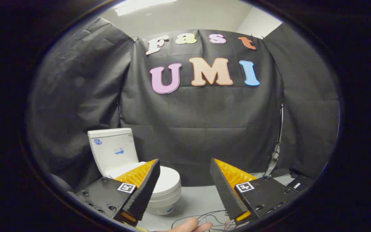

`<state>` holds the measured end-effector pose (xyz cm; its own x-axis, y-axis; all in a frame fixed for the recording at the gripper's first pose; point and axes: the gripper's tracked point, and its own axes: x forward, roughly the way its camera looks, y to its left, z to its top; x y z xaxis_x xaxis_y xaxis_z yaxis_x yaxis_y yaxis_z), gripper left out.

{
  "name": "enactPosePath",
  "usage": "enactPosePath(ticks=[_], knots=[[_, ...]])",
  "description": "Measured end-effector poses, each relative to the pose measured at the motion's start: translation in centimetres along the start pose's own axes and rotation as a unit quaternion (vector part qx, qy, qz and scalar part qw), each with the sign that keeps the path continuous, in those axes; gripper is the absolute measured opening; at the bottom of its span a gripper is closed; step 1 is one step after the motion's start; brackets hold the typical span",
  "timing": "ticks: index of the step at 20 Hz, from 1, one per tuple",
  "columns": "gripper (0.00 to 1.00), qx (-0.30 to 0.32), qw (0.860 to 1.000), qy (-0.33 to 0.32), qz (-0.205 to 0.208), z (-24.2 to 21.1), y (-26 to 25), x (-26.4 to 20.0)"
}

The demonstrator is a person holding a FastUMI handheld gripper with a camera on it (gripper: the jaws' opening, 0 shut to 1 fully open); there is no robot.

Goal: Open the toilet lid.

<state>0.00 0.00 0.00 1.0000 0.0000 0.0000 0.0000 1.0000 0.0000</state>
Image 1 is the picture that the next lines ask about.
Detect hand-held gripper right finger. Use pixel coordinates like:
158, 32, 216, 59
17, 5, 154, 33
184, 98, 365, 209
210, 158, 302, 226

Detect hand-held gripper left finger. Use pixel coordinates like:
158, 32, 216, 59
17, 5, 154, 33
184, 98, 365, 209
75, 159, 161, 227

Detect white toilet lid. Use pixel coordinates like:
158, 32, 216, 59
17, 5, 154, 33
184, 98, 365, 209
108, 161, 181, 198

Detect white ceramic toilet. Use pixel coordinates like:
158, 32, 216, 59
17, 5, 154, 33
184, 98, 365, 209
88, 128, 182, 216

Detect black backdrop cloth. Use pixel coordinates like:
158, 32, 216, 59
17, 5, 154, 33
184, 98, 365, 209
26, 16, 340, 194

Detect black box white label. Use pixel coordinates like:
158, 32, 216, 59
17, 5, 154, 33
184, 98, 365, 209
287, 176, 315, 194

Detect thin metal stand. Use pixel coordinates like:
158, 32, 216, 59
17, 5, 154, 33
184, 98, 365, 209
264, 103, 284, 178

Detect tangle of black cables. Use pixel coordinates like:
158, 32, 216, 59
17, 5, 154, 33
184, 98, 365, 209
171, 209, 237, 232

